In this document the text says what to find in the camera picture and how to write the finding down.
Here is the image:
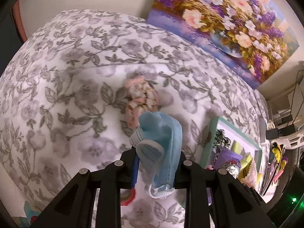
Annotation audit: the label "blue face mask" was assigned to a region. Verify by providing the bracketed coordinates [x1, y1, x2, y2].
[129, 111, 182, 199]

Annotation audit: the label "white power strip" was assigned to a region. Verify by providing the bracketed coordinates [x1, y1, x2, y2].
[259, 117, 267, 145]

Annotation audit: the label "leopard print scrunchie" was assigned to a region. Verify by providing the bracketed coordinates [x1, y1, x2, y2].
[213, 129, 231, 149]

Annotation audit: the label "red pink hair ties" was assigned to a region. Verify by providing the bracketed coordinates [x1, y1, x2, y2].
[124, 76, 159, 129]

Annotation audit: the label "teal white shallow box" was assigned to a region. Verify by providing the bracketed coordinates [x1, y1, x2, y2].
[200, 117, 262, 170]

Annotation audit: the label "light green cloth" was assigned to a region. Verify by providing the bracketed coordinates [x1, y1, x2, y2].
[230, 141, 245, 156]

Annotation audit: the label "red tape roll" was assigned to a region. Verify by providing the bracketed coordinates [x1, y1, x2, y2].
[120, 188, 136, 206]

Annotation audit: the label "black power adapter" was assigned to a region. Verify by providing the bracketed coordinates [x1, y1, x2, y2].
[265, 128, 280, 140]

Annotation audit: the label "flower still-life painting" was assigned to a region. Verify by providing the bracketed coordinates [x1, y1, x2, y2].
[147, 0, 299, 89]

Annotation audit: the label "pink fluffy cloth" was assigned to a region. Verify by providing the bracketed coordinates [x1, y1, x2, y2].
[240, 159, 258, 188]

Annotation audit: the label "floral grey white blanket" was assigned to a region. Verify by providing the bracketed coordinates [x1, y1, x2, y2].
[1, 9, 267, 226]

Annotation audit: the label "yellow sponge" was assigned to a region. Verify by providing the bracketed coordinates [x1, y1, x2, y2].
[238, 152, 253, 180]

